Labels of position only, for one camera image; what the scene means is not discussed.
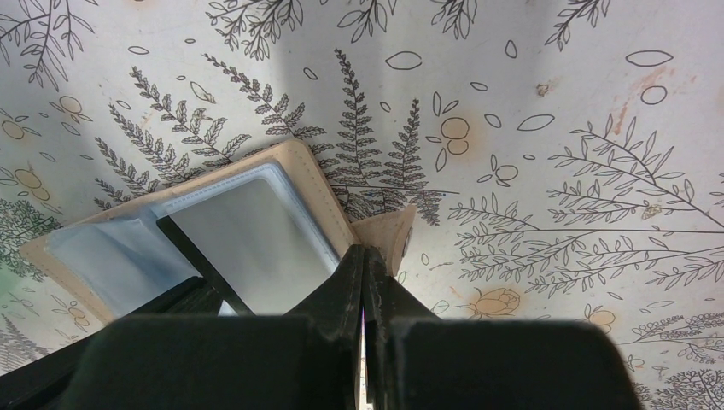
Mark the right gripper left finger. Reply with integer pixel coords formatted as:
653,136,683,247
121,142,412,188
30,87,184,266
289,244,364,409

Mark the floral patterned table mat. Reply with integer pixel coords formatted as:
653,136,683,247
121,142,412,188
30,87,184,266
1,1,723,409

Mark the black credit card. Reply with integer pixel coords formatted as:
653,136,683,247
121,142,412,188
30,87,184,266
156,177,340,315

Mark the beige blue card holder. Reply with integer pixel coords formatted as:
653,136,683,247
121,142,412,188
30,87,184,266
20,139,416,323

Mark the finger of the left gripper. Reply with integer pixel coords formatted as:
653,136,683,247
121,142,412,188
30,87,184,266
1,278,252,409

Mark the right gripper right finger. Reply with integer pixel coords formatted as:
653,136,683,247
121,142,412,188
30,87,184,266
363,248,439,409

